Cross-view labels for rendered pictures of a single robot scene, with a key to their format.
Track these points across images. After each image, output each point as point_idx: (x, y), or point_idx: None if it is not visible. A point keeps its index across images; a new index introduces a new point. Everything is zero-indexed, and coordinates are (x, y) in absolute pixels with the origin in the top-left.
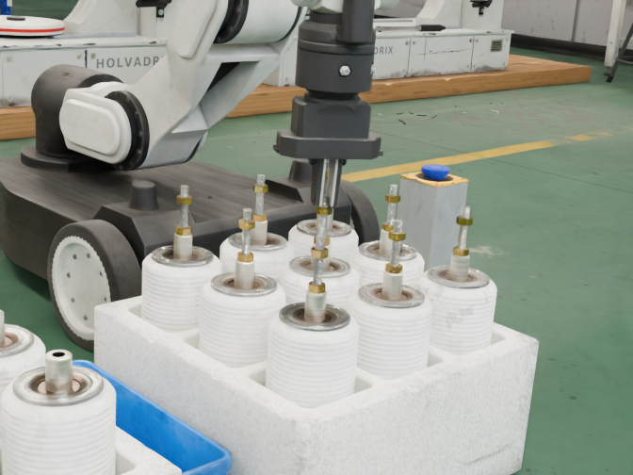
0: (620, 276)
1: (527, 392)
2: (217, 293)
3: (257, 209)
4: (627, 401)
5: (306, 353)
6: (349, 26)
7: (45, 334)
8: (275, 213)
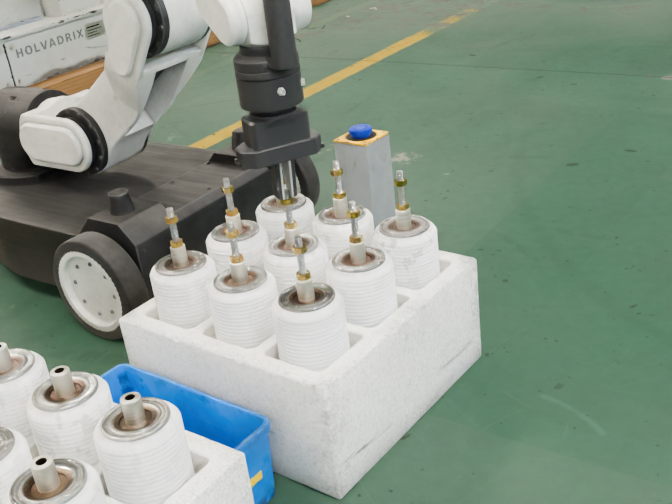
0: (516, 155)
1: (475, 299)
2: (222, 294)
3: (229, 206)
4: (547, 273)
5: (309, 330)
6: (278, 57)
7: (68, 333)
8: (231, 184)
